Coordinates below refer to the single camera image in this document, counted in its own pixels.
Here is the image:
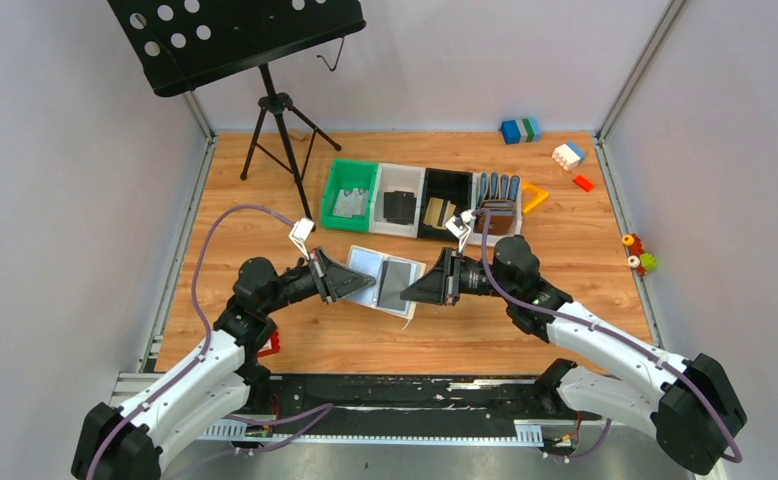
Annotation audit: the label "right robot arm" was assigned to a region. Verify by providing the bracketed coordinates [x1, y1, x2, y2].
[400, 235, 747, 475]

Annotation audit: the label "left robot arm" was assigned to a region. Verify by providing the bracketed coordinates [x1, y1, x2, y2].
[71, 248, 376, 479]

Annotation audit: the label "gold cards in black bin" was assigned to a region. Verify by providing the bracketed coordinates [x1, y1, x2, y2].
[423, 197, 456, 230]

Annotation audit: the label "silver cards in green bin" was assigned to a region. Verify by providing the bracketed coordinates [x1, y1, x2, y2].
[332, 188, 370, 218]

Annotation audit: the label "black card in white bin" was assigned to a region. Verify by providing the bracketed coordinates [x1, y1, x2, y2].
[383, 190, 418, 225]

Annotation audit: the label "green plastic bin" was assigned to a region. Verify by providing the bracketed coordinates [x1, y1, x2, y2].
[320, 158, 379, 232]

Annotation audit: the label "brown leather wallets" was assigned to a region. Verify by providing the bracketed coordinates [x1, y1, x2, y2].
[478, 199, 516, 235]

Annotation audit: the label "black plastic bin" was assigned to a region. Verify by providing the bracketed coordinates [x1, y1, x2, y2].
[417, 168, 473, 243]

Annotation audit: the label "white bin with wallets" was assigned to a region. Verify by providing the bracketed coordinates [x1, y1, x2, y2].
[472, 172, 521, 246]

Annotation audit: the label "red white toy block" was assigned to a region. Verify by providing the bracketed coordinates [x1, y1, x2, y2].
[256, 332, 281, 358]

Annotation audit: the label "white plastic bin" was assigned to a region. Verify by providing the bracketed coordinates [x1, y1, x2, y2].
[367, 163, 425, 238]

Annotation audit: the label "yellow plastic angle piece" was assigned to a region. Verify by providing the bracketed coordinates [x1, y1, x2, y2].
[521, 180, 549, 215]

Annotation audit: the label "blue green block stack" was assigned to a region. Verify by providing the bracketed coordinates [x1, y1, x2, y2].
[499, 117, 543, 145]

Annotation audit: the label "red toy brick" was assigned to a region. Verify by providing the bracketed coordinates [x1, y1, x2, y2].
[573, 175, 595, 193]

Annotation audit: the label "white blue toy block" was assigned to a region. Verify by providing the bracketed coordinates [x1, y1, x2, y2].
[552, 141, 587, 171]

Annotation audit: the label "red green toy car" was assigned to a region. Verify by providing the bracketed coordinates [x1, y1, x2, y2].
[621, 233, 658, 277]

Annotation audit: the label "black music stand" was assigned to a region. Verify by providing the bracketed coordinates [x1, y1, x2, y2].
[108, 0, 367, 217]

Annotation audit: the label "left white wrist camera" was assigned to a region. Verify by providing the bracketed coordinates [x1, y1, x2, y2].
[288, 217, 315, 259]

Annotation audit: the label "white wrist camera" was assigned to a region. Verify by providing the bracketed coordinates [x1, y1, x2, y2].
[444, 210, 475, 254]
[288, 217, 315, 259]

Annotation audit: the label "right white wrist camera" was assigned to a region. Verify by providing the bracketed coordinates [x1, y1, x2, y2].
[444, 210, 475, 254]

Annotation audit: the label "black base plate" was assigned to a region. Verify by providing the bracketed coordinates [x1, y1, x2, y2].
[239, 374, 594, 439]

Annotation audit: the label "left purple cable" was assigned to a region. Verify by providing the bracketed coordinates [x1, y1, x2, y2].
[84, 203, 336, 480]

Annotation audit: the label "purple cable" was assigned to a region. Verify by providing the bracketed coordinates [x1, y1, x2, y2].
[475, 207, 743, 465]
[84, 203, 336, 480]

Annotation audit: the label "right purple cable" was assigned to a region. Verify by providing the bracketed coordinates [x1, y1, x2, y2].
[475, 207, 743, 465]

